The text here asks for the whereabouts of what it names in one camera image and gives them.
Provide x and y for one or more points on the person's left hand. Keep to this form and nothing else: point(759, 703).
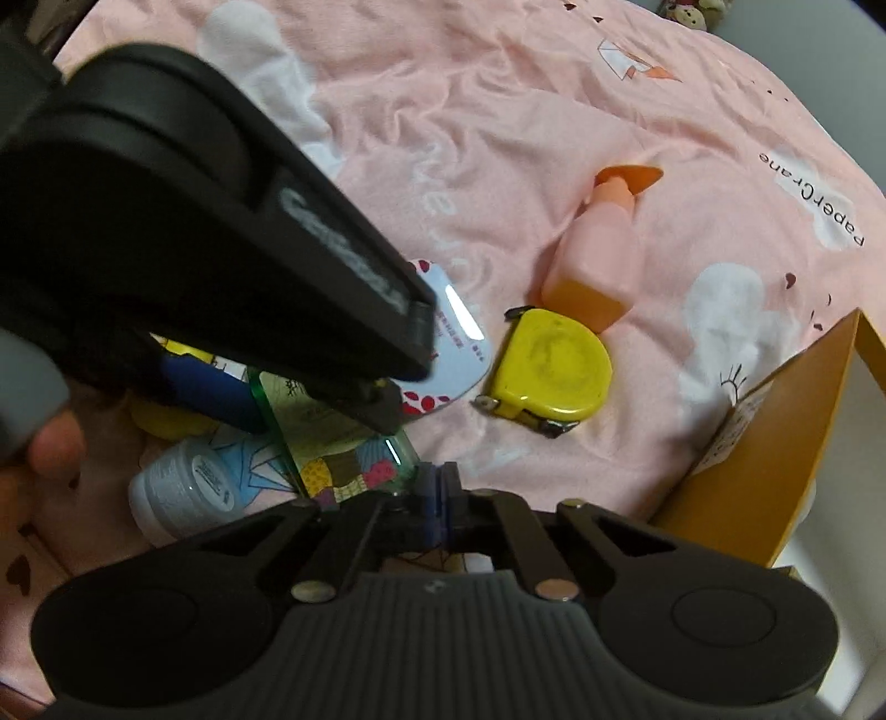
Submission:
point(59, 446)

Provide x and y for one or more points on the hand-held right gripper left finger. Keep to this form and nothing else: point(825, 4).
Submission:
point(429, 505)

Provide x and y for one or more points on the orange cardboard box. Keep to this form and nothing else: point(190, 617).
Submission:
point(775, 443)

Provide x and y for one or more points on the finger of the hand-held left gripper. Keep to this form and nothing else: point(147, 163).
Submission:
point(374, 408)
point(207, 394)

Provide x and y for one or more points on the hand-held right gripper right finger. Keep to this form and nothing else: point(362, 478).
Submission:
point(450, 502)

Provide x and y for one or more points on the green transparent card case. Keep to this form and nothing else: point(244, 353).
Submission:
point(325, 443)

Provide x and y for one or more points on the yellow bulb-shaped toy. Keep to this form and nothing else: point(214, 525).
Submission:
point(166, 419)

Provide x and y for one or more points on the orange squeeze bottle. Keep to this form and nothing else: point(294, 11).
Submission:
point(595, 263)

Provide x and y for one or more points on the column of plush toys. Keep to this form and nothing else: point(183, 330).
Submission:
point(692, 8)

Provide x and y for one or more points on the yellow tape measure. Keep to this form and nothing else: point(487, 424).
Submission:
point(554, 367)

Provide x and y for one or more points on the white plastic jar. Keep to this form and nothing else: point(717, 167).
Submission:
point(180, 491)

